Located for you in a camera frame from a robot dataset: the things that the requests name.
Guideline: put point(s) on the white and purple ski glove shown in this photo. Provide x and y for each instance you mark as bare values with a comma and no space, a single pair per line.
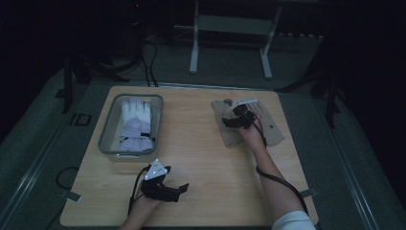
137,127

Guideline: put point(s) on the grey tape piece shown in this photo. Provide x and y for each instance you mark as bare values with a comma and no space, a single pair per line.
309,193
71,196

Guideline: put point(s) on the white metal stand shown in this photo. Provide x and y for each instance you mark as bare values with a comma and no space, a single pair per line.
231,25

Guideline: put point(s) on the black tripod stand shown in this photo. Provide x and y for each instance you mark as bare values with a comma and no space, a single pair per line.
105,68

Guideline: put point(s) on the person's right hand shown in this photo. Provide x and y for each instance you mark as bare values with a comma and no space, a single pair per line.
255,137

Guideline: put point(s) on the white sleeve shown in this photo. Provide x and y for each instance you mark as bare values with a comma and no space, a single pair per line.
293,222

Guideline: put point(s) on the grey plastic bin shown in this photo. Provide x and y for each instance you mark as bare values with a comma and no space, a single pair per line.
110,127

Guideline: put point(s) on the beige glove with dark button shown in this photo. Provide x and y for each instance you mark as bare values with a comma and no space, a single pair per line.
274,131

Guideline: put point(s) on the dark stand legs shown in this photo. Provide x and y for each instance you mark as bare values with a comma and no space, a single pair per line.
330,102

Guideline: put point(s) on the person's left hand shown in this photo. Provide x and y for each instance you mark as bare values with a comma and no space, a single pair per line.
145,206

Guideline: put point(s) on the black square frame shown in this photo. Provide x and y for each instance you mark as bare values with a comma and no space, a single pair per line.
72,119

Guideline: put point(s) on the round table grommet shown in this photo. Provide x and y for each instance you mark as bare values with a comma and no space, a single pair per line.
228,101

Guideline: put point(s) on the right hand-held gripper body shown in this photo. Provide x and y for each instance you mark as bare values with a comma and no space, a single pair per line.
244,119

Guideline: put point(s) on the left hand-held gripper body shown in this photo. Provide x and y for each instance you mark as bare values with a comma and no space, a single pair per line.
158,188

